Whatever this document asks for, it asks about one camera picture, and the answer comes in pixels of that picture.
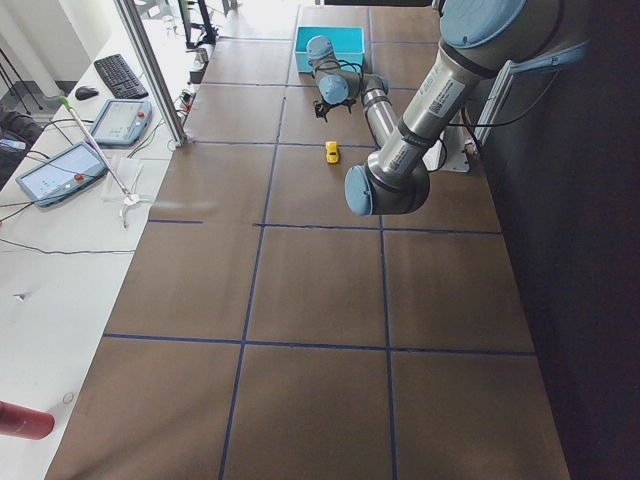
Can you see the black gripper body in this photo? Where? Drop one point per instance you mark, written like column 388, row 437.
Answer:
column 323, row 108

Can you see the yellow beetle toy car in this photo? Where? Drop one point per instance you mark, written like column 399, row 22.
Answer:
column 332, row 152

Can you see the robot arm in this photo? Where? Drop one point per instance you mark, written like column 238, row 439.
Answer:
column 477, row 39
column 343, row 83

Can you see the turquoise plastic bin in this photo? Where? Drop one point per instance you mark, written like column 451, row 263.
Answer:
column 348, row 43

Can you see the small metal cup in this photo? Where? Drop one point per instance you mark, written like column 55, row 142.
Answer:
column 201, row 55

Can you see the black keyboard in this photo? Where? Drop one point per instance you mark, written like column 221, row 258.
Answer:
column 119, row 78

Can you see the upper teach pendant tablet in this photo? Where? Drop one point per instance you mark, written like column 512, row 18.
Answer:
column 121, row 122

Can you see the teach pendant tablet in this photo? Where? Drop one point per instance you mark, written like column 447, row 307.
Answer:
column 121, row 122
column 63, row 176

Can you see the white grabber stick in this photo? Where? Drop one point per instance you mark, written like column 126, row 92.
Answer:
column 130, row 198

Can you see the black computer mouse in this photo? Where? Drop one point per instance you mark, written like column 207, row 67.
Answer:
column 85, row 92

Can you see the lower teach pendant tablet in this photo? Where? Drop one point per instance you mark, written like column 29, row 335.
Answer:
column 63, row 176

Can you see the red cylinder bottle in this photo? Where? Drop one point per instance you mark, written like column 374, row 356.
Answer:
column 19, row 421

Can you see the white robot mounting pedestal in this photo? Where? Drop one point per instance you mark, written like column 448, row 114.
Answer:
column 448, row 153

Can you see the aluminium frame post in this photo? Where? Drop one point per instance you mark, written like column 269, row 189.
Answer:
column 143, row 49

